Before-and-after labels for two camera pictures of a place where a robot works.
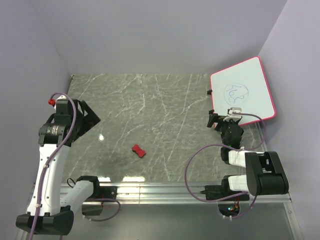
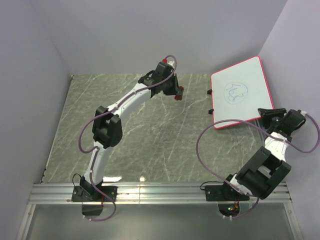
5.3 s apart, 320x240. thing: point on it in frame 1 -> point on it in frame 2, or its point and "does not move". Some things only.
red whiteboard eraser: (140, 152) -> (179, 95)
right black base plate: (218, 191) does not move
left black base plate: (106, 192) does not move
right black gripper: (216, 118) -> (266, 114)
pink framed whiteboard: (243, 86) does not move
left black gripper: (90, 120) -> (174, 90)
